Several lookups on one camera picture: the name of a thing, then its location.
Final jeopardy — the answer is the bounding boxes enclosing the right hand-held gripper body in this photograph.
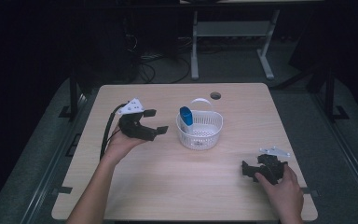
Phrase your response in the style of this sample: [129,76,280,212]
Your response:
[255,146,291,185]

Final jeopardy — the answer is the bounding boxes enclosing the person's right hand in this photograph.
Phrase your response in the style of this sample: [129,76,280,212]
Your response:
[255,162,305,217]

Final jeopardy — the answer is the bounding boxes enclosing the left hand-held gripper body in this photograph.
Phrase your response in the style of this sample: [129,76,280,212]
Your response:
[117,98,158,142]

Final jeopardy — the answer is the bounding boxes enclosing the black metal post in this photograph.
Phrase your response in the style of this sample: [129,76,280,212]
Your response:
[58,62,86,123]
[322,66,351,123]

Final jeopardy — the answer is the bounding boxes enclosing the white plastic basket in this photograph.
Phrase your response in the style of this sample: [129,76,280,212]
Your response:
[175,97,224,151]

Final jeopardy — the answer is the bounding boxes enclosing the person's left hand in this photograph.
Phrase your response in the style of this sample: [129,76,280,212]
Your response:
[101,123,146,165]

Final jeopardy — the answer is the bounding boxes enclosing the black floor cables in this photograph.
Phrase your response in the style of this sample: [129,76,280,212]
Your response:
[124,33,192,85]

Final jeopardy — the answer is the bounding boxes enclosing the grey metal desk frame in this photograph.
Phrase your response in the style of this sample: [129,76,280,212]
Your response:
[190,8,282,81]

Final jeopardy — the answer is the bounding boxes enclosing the white bottle with blue cap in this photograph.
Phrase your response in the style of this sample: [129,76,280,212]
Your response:
[179,105,195,135]

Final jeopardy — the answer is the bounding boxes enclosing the black tape strip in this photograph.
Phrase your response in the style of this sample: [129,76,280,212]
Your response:
[301,187,320,198]
[52,186,74,195]

